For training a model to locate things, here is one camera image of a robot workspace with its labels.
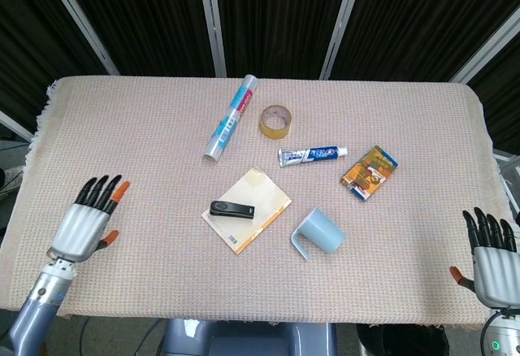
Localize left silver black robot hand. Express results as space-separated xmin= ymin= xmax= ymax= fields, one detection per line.
xmin=46 ymin=174 xmax=131 ymax=263

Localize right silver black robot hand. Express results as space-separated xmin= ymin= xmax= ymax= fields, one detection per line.
xmin=448 ymin=206 xmax=520 ymax=308

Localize black stapler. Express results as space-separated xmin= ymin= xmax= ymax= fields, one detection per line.
xmin=209 ymin=200 xmax=256 ymax=220

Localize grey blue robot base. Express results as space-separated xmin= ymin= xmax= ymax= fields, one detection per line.
xmin=156 ymin=318 xmax=338 ymax=356

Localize orange snack packet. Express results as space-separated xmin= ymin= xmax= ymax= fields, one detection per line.
xmin=341 ymin=145 xmax=399 ymax=202

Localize cream yellow notebook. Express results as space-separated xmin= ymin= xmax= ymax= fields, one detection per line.
xmin=201 ymin=166 xmax=293 ymax=256

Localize light blue plastic cup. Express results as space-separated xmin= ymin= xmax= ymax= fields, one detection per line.
xmin=290 ymin=206 xmax=346 ymax=260

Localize pink woven tablecloth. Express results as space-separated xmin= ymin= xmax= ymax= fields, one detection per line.
xmin=0 ymin=75 xmax=520 ymax=329

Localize plastic wrap roll tube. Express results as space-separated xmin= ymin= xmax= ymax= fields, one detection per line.
xmin=203 ymin=74 xmax=260 ymax=162

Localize blue white toothpaste tube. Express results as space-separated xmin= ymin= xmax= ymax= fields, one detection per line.
xmin=277 ymin=146 xmax=349 ymax=168

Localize clear packing tape roll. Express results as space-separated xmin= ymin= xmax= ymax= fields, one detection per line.
xmin=260 ymin=104 xmax=293 ymax=141

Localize black folding screen panels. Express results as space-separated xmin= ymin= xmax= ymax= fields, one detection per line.
xmin=0 ymin=0 xmax=520 ymax=156

